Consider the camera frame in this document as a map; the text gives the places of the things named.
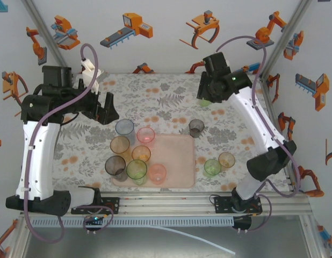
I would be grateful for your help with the short green glass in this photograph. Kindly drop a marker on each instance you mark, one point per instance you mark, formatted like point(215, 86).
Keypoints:
point(212, 168)
point(205, 103)

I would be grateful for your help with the tall blue glass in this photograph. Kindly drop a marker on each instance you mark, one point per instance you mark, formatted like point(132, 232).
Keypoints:
point(125, 129)

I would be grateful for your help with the tall orange glass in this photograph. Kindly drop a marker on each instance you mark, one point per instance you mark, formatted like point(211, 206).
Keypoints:
point(119, 146)

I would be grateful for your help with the short pink glass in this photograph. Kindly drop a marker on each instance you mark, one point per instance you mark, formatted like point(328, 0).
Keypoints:
point(145, 135)

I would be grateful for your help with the tall grey glass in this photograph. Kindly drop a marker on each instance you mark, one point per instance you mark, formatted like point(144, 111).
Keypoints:
point(115, 166)

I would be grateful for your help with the short orange glass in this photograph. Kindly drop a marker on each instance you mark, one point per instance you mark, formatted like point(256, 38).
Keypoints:
point(141, 153)
point(226, 160)

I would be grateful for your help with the tall green glass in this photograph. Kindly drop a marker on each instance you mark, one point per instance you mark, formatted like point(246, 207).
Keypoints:
point(136, 170)

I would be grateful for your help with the short salmon glass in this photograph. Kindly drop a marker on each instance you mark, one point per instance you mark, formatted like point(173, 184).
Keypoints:
point(157, 174)

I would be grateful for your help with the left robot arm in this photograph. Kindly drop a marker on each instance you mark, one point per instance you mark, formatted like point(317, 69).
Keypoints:
point(37, 161)

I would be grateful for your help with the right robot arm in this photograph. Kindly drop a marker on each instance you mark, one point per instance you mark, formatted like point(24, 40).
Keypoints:
point(257, 123)

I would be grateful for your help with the pink plastic tray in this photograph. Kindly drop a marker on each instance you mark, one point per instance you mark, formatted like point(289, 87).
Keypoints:
point(179, 156)

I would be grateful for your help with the floral table cover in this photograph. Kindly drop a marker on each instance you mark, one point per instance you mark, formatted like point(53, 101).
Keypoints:
point(168, 88)

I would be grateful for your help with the short grey glass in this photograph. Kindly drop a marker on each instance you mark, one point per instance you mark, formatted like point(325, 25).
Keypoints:
point(196, 128)

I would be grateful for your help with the small circuit board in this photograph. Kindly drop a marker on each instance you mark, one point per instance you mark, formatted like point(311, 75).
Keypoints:
point(94, 220)

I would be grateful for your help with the grey metal shelf panel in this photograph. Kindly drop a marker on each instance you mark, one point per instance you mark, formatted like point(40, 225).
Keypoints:
point(101, 244)

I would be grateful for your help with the black round cover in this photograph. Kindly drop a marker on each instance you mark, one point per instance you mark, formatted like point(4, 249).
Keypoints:
point(242, 223)

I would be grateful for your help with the aluminium side rail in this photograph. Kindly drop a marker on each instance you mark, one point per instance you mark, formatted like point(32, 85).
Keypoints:
point(263, 83)

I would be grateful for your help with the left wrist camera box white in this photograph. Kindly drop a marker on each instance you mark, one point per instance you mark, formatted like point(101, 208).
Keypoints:
point(88, 74)

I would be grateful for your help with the aluminium frame post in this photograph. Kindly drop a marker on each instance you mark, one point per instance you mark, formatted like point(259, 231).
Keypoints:
point(45, 29)
point(289, 29)

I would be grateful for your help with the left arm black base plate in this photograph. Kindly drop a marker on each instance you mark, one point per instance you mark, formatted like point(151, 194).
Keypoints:
point(113, 205)

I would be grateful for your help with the aluminium frame rail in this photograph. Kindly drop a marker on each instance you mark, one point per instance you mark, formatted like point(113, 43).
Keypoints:
point(166, 204)

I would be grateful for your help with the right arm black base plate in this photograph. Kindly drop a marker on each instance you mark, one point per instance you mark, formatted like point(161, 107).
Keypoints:
point(221, 205)

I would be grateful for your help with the aluminium frame leg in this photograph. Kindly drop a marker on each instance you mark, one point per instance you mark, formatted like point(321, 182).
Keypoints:
point(313, 239)
point(17, 244)

